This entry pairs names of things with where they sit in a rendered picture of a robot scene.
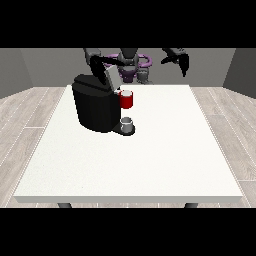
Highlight red pod holder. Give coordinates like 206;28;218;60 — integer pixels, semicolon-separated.
118;89;135;110

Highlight black coffee machine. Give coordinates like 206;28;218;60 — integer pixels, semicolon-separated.
71;73;136;136

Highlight pale grey machine lid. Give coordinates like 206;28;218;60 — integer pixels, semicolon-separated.
104;64;122;91

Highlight small grey coffee pod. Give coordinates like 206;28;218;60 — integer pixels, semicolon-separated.
136;69;150;84

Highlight small grey cup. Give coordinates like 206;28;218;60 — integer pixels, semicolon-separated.
119;116;135;133

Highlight grey robot trunk purple rings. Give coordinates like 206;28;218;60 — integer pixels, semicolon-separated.
103;48;154;84

